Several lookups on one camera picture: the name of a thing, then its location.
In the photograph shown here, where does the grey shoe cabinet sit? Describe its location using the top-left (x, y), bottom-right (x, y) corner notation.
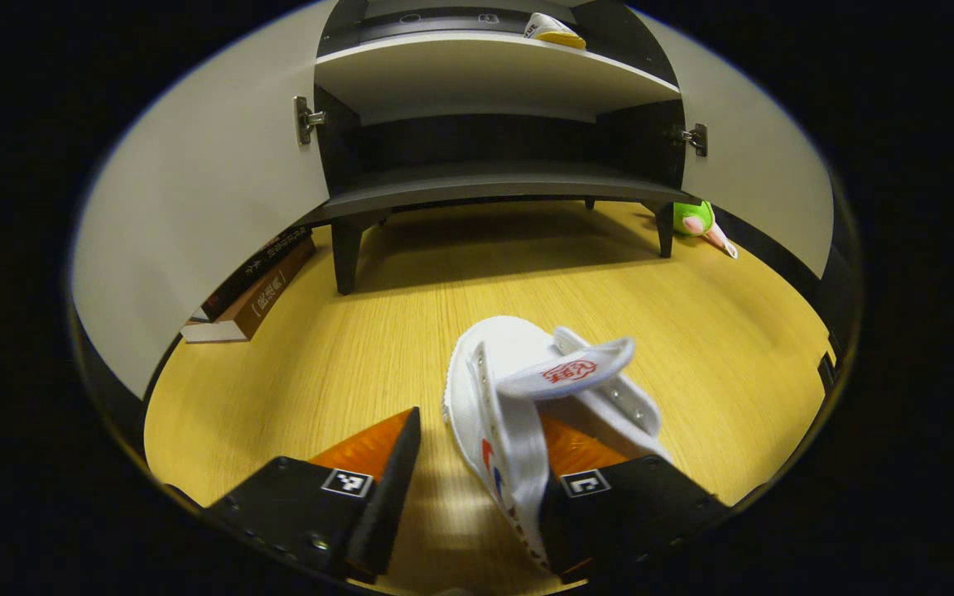
top-left (311, 0), bottom-right (697, 296)

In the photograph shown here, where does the green and pink toy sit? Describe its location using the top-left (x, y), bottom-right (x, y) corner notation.
top-left (673, 200), bottom-right (739, 260)

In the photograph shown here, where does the brown spine book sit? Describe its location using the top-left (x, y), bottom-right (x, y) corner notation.
top-left (181, 238), bottom-right (318, 344)

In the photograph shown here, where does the white canvas shoe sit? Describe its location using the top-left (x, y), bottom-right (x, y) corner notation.
top-left (441, 315), bottom-right (672, 574)
top-left (523, 12), bottom-right (587, 50)

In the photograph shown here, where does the metal door hinge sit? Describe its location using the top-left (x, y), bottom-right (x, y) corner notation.
top-left (293, 96), bottom-right (327, 147)
top-left (672, 123), bottom-right (708, 158)

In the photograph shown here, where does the grey cabinet door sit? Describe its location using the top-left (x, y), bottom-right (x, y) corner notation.
top-left (70, 0), bottom-right (341, 401)
top-left (626, 7), bottom-right (836, 280)

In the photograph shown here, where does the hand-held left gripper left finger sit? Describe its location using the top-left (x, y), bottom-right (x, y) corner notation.
top-left (200, 406), bottom-right (422, 582)

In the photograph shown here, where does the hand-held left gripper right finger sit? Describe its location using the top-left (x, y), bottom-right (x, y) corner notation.
top-left (537, 412), bottom-right (732, 583)

